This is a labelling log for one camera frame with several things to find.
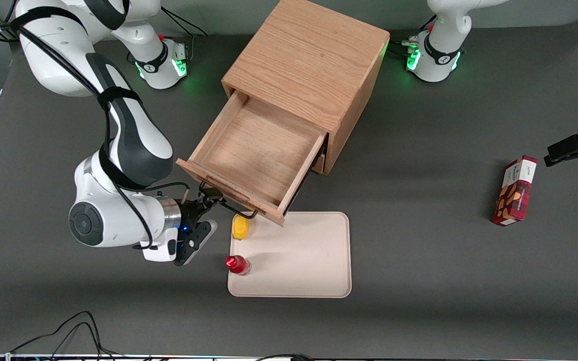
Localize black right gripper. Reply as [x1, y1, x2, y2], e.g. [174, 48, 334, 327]
[179, 187, 225, 236]

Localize long black drawer handle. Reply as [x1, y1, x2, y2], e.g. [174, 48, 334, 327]
[202, 189, 259, 220]

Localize wooden drawer with long handle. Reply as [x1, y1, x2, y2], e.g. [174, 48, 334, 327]
[176, 90, 329, 228]

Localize wooden drawer cabinet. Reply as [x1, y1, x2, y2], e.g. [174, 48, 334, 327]
[221, 0, 391, 176]

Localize yellow plastic toy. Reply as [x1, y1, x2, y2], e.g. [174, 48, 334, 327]
[232, 216, 250, 241]

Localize red white snack box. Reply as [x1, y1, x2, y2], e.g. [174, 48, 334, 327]
[491, 155, 538, 227]

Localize red small bottle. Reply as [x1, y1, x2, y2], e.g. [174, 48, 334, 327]
[225, 255, 252, 276]

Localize beige plastic tray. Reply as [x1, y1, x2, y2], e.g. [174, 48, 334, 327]
[227, 211, 353, 299]

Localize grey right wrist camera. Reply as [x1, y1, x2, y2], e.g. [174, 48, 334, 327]
[142, 219, 218, 267]

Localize black short floor cable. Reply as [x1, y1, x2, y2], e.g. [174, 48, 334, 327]
[254, 353, 316, 361]

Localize black right arm base cable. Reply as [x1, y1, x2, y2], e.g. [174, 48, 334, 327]
[160, 8, 209, 62]

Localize black arm base cable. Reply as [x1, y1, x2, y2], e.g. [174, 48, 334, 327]
[389, 15, 438, 57]
[160, 8, 209, 62]

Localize black long floor cable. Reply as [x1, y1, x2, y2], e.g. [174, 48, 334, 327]
[10, 311, 124, 360]

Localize black left arm base cable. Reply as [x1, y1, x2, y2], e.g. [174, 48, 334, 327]
[389, 15, 438, 57]

